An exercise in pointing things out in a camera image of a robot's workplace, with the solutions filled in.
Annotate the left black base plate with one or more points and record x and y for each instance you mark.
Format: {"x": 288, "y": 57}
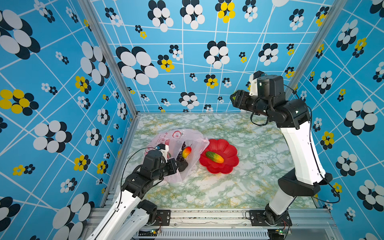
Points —
{"x": 162, "y": 218}

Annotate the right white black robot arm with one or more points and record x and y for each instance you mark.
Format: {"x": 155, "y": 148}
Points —
{"x": 294, "y": 121}

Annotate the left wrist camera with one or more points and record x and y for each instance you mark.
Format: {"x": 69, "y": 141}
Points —
{"x": 164, "y": 149}

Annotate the right aluminium corner post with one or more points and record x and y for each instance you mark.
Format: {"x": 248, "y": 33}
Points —
{"x": 324, "y": 29}

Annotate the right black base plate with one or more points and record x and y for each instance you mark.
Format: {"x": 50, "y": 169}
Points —
{"x": 266, "y": 218}

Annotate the red yellow mango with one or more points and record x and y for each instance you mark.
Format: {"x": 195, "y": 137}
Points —
{"x": 186, "y": 152}

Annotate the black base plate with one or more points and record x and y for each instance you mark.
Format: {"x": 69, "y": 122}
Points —
{"x": 266, "y": 218}
{"x": 162, "y": 218}

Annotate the dark purple grape bunch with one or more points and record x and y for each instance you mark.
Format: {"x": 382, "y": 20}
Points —
{"x": 180, "y": 157}

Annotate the dark avocado front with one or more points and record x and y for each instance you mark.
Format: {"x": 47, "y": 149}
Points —
{"x": 182, "y": 166}

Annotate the green yellow corn cob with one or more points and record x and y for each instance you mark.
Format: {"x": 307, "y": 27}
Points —
{"x": 215, "y": 157}

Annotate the left aluminium corner post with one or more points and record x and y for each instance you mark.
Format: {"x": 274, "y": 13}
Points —
{"x": 90, "y": 15}

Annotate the red flower-shaped plate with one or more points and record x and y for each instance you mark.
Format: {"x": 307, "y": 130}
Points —
{"x": 226, "y": 150}

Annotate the aluminium corner post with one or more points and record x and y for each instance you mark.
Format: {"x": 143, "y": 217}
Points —
{"x": 324, "y": 29}
{"x": 90, "y": 15}

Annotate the aluminium front rail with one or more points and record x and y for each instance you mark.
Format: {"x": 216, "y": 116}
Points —
{"x": 231, "y": 224}

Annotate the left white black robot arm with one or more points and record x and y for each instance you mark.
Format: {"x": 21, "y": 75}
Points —
{"x": 131, "y": 212}

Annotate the pink translucent plastic bag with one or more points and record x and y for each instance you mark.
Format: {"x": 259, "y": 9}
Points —
{"x": 177, "y": 140}

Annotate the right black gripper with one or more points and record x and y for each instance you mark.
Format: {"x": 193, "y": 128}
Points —
{"x": 243, "y": 98}

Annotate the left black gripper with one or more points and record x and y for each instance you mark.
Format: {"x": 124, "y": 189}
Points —
{"x": 170, "y": 162}

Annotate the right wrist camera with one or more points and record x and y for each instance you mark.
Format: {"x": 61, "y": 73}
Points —
{"x": 254, "y": 82}

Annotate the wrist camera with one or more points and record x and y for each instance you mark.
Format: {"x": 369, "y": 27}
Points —
{"x": 164, "y": 149}
{"x": 254, "y": 82}

